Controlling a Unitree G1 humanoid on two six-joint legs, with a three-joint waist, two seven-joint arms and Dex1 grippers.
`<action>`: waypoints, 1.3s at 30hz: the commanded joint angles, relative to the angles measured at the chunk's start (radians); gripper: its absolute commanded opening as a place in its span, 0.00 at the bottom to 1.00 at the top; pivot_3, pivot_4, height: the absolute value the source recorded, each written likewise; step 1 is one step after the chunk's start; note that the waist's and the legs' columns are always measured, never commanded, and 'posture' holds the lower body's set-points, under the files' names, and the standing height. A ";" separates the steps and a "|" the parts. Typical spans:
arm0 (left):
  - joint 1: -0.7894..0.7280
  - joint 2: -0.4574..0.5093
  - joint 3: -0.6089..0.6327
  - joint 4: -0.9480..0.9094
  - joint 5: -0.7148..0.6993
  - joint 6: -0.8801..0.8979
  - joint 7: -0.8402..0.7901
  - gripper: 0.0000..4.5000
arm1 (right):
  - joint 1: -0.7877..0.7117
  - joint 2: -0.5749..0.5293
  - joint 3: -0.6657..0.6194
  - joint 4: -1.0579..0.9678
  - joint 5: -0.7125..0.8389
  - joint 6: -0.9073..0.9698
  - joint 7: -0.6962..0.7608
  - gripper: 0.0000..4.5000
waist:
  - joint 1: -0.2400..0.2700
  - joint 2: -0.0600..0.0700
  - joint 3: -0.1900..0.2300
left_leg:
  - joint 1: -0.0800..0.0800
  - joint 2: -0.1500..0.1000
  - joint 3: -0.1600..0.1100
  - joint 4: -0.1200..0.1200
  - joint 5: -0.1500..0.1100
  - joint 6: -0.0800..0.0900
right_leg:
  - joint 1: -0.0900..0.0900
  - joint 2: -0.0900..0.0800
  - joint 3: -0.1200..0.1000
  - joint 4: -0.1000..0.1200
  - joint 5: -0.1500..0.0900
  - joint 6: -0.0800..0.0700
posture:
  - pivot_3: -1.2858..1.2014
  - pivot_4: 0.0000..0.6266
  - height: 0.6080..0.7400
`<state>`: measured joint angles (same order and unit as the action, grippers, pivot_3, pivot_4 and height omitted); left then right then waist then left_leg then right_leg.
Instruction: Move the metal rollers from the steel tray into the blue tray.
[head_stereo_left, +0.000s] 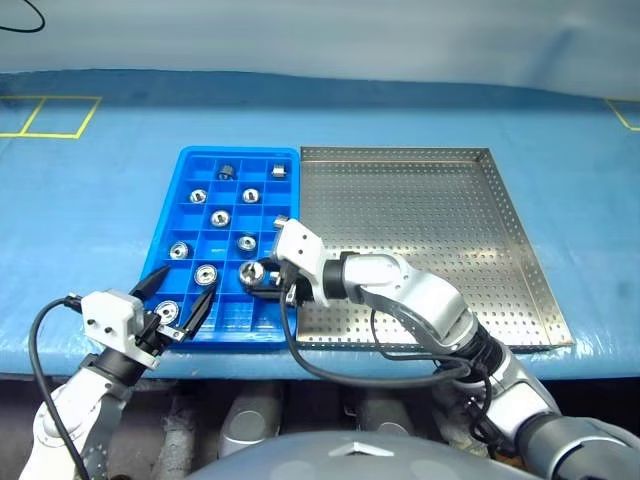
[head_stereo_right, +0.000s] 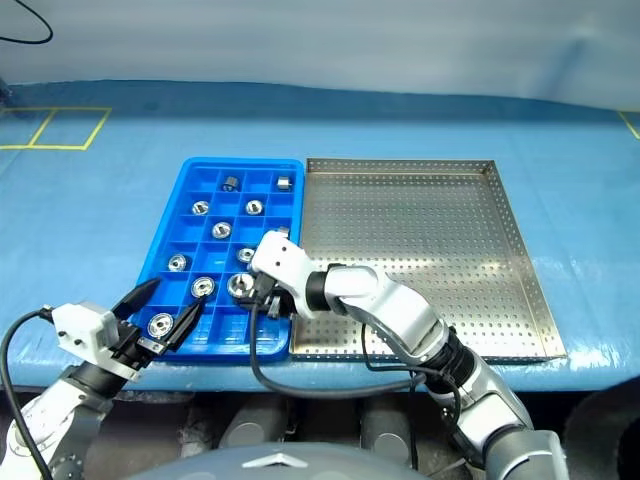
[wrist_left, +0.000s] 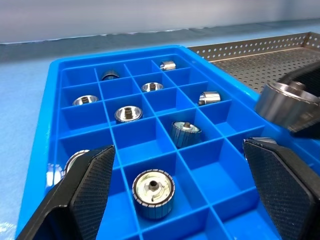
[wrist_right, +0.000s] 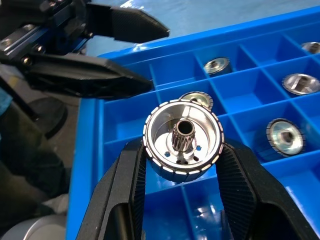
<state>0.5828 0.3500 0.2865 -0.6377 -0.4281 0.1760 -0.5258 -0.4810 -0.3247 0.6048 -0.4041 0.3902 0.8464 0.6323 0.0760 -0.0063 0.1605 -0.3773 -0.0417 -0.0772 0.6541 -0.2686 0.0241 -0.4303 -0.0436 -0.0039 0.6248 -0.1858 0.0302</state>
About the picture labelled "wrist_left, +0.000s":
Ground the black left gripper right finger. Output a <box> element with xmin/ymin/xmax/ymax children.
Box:
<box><xmin>242</xmin><ymin>137</ymin><xmax>320</xmax><ymax>240</ymax></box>

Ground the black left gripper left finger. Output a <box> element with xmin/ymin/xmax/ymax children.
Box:
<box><xmin>16</xmin><ymin>144</ymin><xmax>116</xmax><ymax>240</ymax></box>

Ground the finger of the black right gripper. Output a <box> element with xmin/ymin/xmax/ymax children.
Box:
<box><xmin>287</xmin><ymin>118</ymin><xmax>320</xmax><ymax>140</ymax></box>
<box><xmin>276</xmin><ymin>61</ymin><xmax>320</xmax><ymax>98</ymax></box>

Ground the silver metal motor rotor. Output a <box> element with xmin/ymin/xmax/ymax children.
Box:
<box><xmin>254</xmin><ymin>81</ymin><xmax>320</xmax><ymax>133</ymax></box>
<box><xmin>131</xmin><ymin>169</ymin><xmax>176</xmax><ymax>221</ymax></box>
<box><xmin>198</xmin><ymin>91</ymin><xmax>223</xmax><ymax>107</ymax></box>
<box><xmin>63</xmin><ymin>149</ymin><xmax>91</xmax><ymax>179</ymax></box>
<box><xmin>159</xmin><ymin>60</ymin><xmax>177</xmax><ymax>72</ymax></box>
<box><xmin>169</xmin><ymin>120</ymin><xmax>202</xmax><ymax>149</ymax></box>
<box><xmin>72</xmin><ymin>94</ymin><xmax>100</xmax><ymax>107</ymax></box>
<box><xmin>114</xmin><ymin>105</ymin><xmax>144</xmax><ymax>124</ymax></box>
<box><xmin>101</xmin><ymin>70</ymin><xmax>120</xmax><ymax>81</ymax></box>
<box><xmin>141</xmin><ymin>81</ymin><xmax>165</xmax><ymax>93</ymax></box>

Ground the blue compartment tray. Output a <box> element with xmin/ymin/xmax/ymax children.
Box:
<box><xmin>14</xmin><ymin>44</ymin><xmax>320</xmax><ymax>240</ymax></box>

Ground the perforated metal tray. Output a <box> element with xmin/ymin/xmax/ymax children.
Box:
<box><xmin>187</xmin><ymin>31</ymin><xmax>320</xmax><ymax>95</ymax></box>

